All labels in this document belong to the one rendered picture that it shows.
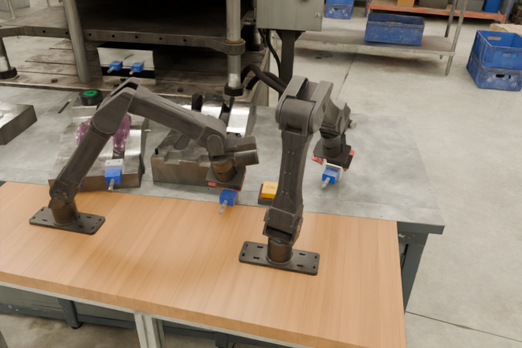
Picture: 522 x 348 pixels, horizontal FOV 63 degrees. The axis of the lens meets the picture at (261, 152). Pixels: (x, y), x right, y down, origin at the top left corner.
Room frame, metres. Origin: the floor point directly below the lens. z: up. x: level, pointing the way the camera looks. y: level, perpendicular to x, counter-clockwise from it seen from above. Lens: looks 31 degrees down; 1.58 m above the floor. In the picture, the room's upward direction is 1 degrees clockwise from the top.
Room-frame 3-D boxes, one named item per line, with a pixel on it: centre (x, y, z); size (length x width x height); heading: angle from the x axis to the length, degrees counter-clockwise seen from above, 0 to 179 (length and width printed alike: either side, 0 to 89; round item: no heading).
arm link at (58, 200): (0.91, 0.53, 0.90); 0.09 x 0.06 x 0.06; 4
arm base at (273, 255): (0.78, -0.05, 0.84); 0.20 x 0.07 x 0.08; 78
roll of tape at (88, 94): (1.46, 0.64, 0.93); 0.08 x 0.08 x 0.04
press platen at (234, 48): (2.28, 0.65, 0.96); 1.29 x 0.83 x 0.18; 83
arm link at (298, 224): (0.79, -0.05, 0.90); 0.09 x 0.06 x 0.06; 63
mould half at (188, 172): (1.33, 0.18, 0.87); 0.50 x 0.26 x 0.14; 173
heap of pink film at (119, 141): (1.29, 0.54, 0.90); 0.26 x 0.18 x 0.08; 10
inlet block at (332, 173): (1.11, -0.22, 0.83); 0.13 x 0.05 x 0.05; 154
